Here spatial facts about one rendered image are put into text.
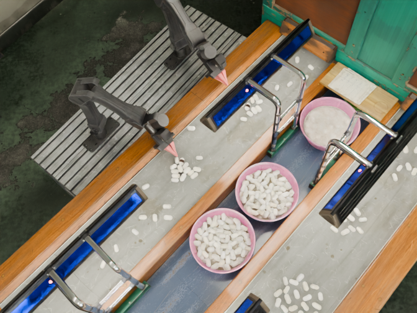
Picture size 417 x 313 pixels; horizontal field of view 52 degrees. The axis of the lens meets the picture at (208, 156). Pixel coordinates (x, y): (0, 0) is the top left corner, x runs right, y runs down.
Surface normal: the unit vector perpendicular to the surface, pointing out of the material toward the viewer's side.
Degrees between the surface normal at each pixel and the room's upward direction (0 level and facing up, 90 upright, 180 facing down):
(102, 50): 0
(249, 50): 0
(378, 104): 0
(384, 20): 90
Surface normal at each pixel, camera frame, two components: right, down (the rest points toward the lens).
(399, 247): -0.07, -0.43
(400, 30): -0.68, 0.68
